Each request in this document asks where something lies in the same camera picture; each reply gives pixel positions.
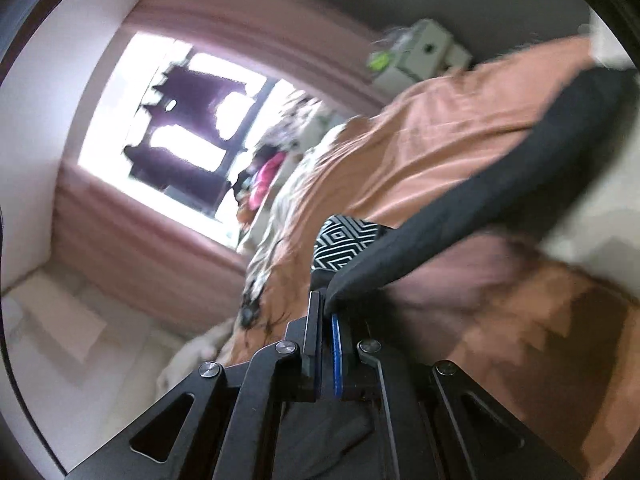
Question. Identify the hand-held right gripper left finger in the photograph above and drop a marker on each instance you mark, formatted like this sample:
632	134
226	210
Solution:
313	360

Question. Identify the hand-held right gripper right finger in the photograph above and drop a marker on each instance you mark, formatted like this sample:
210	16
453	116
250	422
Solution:
338	360

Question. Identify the black garment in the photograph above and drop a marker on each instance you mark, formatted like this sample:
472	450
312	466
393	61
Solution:
500	180

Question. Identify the black white geometric cloth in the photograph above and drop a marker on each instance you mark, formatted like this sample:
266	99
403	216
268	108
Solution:
345	242

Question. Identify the pink curtain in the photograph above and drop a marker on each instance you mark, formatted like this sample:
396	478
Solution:
190	270

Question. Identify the white floral blanket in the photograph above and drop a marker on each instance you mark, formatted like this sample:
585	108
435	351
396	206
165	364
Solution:
295	195

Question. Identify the pink cloth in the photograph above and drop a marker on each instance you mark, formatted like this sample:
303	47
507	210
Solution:
265	180

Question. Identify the brown plush blanket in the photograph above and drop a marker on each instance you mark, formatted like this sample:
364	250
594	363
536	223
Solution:
425	135

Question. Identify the beige folded cloth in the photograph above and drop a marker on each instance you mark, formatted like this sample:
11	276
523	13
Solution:
60	317

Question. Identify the window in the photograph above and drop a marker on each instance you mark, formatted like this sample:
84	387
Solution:
165	90

